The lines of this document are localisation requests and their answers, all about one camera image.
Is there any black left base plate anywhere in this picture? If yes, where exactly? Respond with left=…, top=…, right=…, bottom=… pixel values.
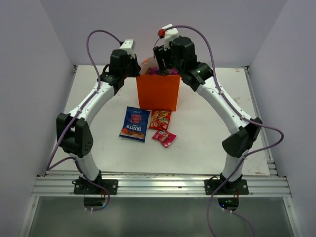
left=72, top=178, right=119, bottom=195

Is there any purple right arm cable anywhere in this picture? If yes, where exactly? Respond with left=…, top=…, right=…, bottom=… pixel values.
left=162, top=24, right=284, bottom=237

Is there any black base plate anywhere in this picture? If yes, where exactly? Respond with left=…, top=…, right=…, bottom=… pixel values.
left=72, top=178, right=119, bottom=195
left=204, top=179, right=249, bottom=195

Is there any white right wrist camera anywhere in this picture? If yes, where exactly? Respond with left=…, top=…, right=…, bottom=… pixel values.
left=158, top=24, right=179, bottom=50

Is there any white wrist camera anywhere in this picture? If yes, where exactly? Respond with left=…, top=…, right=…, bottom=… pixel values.
left=158, top=24, right=179, bottom=50
left=119, top=39, right=135, bottom=58

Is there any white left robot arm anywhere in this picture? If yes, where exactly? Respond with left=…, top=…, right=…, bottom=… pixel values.
left=56, top=45, right=140, bottom=194

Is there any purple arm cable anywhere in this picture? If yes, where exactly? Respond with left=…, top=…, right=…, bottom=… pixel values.
left=162, top=24, right=284, bottom=237
left=46, top=29, right=124, bottom=212

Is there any aluminium mounting rail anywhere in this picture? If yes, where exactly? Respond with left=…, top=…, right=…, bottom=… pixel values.
left=32, top=171, right=291, bottom=198

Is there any blue Burts chips bag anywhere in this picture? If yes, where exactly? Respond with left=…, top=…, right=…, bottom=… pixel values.
left=119, top=107, right=150, bottom=143

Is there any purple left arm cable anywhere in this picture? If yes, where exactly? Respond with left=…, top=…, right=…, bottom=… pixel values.
left=46, top=29, right=124, bottom=212

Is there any red mixed snack packet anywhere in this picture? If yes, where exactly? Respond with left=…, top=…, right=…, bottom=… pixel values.
left=149, top=110, right=172, bottom=130

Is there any pink candy packet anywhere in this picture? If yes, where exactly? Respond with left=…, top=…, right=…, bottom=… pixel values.
left=152, top=130, right=177, bottom=148

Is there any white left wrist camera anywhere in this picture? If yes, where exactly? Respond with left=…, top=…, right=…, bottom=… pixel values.
left=119, top=39, right=135, bottom=58

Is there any purple candy bag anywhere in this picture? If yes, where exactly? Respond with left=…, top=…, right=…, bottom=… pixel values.
left=149, top=67, right=179, bottom=76

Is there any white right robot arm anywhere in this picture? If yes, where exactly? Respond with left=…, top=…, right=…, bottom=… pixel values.
left=153, top=37, right=262, bottom=194

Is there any orange paper bag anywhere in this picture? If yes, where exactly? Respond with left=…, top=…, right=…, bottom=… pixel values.
left=136, top=57, right=181, bottom=111

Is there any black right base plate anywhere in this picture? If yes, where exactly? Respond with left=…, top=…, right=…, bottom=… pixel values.
left=204, top=179, right=249, bottom=195

